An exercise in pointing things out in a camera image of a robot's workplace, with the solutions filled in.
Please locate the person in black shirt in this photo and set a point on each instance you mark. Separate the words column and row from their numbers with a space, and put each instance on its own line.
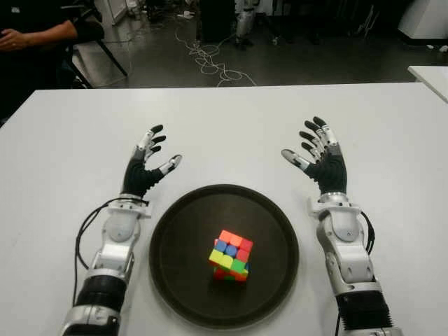
column 28, row 14

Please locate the white side table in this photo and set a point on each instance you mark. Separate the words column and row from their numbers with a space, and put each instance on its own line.
column 432, row 78

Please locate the grey metal stand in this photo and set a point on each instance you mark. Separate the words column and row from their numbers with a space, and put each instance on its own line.
column 367, row 21

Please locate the multicoloured Rubik's cube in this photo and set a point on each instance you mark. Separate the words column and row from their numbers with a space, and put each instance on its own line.
column 231, row 255

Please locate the person bare forearm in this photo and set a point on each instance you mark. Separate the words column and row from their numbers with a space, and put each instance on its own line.
column 52, row 35

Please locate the white humanoid robot legs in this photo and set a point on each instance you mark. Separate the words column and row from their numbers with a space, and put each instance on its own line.
column 244, row 21

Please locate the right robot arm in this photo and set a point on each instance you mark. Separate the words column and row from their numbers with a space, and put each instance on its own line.
column 350, row 252

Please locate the white curved cabinet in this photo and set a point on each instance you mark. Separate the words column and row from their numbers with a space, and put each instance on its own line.
column 425, row 17

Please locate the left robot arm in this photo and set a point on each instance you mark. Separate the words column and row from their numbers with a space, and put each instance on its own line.
column 108, row 245

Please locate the dark brown round plate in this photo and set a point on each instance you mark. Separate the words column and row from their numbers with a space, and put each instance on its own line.
column 224, row 257

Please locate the white floor cabinet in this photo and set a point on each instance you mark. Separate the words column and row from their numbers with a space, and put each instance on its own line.
column 113, row 10

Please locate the black chair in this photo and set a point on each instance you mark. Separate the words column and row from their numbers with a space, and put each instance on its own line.
column 89, row 31

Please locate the black cabinet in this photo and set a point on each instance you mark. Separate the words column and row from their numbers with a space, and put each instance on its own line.
column 218, row 19

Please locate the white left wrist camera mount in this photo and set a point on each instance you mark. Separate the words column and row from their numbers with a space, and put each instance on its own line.
column 147, row 210

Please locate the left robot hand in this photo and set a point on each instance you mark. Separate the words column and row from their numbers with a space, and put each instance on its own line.
column 136, row 175

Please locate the white power strip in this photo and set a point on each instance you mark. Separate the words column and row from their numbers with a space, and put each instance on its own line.
column 186, row 15

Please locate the person bare hand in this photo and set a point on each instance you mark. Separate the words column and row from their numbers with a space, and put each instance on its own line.
column 14, row 40

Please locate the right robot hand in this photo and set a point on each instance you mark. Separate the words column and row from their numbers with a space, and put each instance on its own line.
column 330, row 171

